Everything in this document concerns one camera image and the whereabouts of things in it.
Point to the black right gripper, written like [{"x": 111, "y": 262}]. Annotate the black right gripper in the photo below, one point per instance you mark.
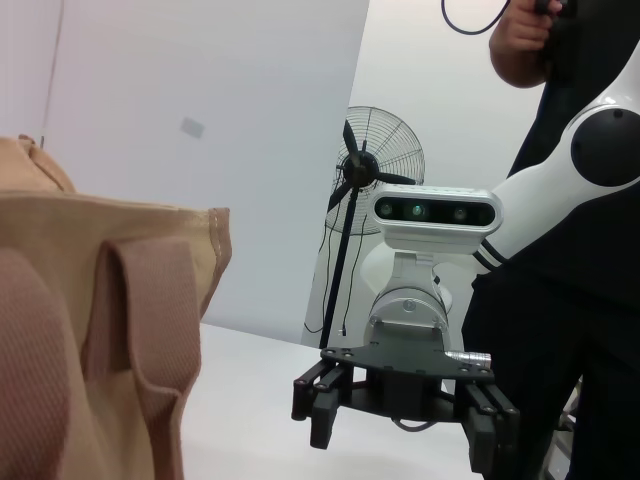
[{"x": 400, "y": 380}]

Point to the khaki canvas food bag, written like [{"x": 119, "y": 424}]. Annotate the khaki canvas food bag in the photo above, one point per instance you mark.
[{"x": 75, "y": 280}]

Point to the operator hand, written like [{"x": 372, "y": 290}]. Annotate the operator hand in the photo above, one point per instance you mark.
[{"x": 530, "y": 25}]

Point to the operator black clothing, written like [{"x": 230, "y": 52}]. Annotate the operator black clothing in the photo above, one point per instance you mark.
[{"x": 550, "y": 325}]

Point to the black standing fan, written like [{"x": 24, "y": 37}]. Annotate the black standing fan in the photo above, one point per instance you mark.
[{"x": 357, "y": 167}]

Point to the black handheld controller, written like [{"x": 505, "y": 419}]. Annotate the black handheld controller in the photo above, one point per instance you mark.
[{"x": 562, "y": 45}]

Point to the silver camera mount bracket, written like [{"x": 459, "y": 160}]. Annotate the silver camera mount bracket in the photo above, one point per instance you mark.
[{"x": 415, "y": 270}]

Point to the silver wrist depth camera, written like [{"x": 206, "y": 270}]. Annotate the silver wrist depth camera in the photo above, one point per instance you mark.
[{"x": 435, "y": 212}]

